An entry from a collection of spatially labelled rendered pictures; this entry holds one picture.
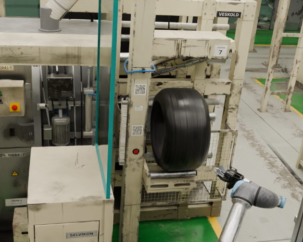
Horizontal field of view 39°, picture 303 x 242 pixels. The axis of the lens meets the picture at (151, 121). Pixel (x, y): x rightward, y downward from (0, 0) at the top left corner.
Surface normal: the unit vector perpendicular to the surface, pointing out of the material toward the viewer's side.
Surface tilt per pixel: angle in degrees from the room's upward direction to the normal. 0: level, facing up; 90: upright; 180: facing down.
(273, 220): 0
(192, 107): 35
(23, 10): 90
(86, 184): 0
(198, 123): 56
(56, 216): 90
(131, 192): 90
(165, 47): 90
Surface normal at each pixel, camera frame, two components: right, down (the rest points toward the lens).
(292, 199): 0.07, -0.91
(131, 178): 0.22, 0.42
